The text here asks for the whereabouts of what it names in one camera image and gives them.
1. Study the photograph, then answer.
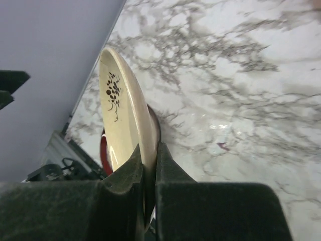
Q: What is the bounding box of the cream plate black patch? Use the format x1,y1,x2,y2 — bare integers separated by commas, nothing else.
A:
99,47,157,219

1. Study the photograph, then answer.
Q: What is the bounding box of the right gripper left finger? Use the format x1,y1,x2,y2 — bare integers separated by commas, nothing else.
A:
1,148,144,240

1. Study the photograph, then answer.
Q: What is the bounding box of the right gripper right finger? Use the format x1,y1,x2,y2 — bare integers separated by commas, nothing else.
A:
155,143,292,240

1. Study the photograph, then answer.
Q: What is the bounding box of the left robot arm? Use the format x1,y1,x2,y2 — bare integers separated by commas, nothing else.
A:
1,70,106,182

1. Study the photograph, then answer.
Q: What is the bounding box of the red rimmed cream plate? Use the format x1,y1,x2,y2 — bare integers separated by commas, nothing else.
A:
99,104,161,226

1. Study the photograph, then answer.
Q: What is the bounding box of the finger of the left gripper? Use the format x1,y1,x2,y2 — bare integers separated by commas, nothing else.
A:
0,70,30,110

